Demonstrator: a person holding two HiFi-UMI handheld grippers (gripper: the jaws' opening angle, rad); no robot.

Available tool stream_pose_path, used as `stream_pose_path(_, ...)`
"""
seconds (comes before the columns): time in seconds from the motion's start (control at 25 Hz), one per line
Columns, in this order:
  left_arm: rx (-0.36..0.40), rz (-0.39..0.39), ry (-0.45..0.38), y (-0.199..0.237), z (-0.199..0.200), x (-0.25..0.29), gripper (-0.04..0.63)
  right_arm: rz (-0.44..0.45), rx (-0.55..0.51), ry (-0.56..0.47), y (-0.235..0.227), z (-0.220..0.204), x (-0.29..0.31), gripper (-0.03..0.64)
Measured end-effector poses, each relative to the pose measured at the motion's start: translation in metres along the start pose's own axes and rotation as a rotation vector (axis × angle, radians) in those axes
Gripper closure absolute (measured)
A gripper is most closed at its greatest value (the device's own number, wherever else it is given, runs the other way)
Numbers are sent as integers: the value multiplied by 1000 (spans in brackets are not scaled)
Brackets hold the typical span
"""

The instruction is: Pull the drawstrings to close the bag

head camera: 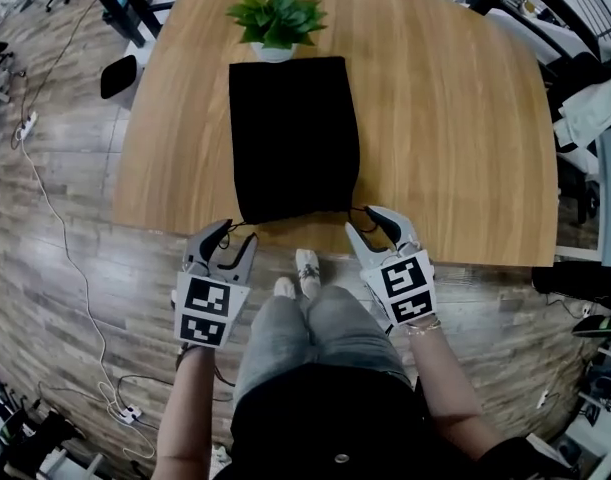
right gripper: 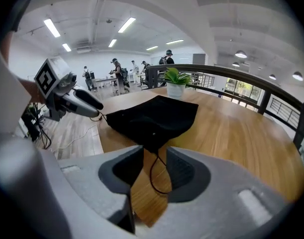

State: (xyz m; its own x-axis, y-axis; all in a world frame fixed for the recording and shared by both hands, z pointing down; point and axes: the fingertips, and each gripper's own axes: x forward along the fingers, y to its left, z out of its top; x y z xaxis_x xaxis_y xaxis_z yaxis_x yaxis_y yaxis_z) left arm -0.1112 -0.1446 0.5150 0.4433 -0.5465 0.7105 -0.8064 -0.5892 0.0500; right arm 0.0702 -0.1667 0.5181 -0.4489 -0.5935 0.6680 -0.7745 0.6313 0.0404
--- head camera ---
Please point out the person's black top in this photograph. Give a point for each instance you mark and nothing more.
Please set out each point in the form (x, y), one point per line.
(325, 418)

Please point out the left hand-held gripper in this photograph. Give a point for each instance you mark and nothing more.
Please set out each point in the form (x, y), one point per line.
(205, 308)

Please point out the white power strip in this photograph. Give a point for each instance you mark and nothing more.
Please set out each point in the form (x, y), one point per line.
(130, 414)
(27, 127)

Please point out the person's left forearm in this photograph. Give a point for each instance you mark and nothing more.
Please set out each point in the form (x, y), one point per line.
(190, 418)

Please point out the wooden table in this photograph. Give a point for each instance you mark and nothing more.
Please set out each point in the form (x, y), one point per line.
(116, 5)

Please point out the person's right forearm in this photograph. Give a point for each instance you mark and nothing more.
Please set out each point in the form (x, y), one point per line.
(440, 383)

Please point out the black office chair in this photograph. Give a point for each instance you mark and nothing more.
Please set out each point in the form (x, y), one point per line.
(580, 75)

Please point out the white sneaker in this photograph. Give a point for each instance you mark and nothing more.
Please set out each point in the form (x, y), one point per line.
(285, 288)
(307, 268)

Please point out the white bin with black lid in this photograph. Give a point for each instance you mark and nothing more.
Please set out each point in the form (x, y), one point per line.
(117, 75)

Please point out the white garment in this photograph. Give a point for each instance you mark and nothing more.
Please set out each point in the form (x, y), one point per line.
(590, 113)

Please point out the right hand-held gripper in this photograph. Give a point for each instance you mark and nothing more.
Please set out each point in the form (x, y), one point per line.
(405, 288)

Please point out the green plant in white pot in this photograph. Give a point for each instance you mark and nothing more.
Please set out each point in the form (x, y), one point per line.
(277, 18)

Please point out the person's grey jeans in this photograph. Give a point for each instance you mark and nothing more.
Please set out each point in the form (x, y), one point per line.
(285, 338)

